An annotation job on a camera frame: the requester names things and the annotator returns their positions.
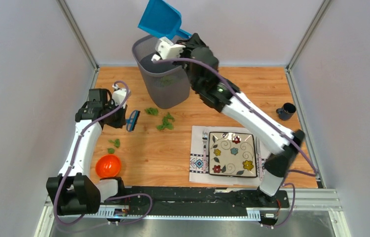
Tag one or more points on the blue dustpan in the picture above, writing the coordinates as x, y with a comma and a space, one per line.
160, 19

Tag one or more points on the white patterned placemat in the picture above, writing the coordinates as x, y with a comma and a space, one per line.
196, 162

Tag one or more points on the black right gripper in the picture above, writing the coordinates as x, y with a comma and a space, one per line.
190, 44

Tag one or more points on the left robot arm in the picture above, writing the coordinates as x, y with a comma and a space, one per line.
72, 192

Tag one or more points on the grey mesh waste bin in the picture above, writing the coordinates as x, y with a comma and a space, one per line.
166, 84

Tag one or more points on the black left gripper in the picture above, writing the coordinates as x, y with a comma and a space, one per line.
121, 122

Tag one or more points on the silver knife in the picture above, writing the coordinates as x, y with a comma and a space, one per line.
258, 157

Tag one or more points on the dark blue mug far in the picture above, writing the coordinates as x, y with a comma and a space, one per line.
286, 111

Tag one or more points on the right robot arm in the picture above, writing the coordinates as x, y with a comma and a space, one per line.
283, 143

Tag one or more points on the silver fork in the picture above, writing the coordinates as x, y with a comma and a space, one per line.
204, 140

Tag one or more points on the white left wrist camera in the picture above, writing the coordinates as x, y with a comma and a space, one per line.
119, 94

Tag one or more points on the blue hand brush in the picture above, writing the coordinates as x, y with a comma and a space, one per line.
132, 120

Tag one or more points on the square floral plate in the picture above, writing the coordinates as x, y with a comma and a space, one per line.
233, 154

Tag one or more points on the green paper scrap pair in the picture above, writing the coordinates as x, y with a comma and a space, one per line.
115, 142

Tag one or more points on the small green paper scrap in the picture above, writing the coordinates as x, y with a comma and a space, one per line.
152, 111

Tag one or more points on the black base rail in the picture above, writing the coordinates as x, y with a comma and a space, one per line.
197, 202

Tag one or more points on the orange bowl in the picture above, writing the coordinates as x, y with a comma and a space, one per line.
108, 166

